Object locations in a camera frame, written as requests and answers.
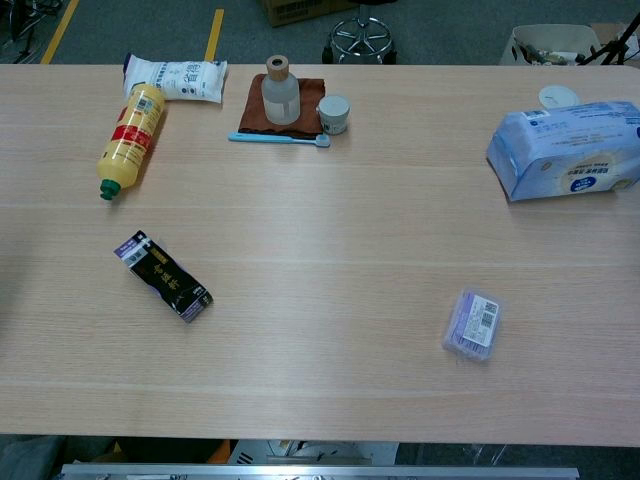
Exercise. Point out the frosted glass bottle wooden cap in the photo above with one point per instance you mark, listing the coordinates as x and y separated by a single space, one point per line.
281 100

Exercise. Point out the purple cotton swab box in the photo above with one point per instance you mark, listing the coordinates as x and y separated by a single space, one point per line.
472 325

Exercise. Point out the yellow bottle green cap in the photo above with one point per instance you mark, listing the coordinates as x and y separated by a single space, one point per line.
131 140

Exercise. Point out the cardboard box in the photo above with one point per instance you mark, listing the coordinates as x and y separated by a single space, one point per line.
290 12

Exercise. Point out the light blue toothbrush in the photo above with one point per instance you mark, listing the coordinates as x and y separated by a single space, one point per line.
270 138

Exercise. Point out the small white cup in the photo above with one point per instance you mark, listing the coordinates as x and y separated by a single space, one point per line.
333 115

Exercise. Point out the brown folded cloth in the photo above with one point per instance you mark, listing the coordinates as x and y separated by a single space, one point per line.
252 110

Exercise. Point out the chrome stool base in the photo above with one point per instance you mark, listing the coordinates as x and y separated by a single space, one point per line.
360 37

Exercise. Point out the white salt bag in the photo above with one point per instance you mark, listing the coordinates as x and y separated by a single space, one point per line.
185 77

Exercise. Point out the blue tissue pack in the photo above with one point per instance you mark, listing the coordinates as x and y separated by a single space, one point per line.
560 150

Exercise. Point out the white round lid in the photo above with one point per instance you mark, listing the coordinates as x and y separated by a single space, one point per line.
557 95

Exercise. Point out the white storage bin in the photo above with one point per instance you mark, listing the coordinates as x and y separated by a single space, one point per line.
550 37

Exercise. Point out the black tripod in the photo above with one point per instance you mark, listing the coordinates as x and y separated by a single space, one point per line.
617 42

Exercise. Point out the aluminium rail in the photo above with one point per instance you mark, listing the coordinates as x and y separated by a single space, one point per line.
320 472

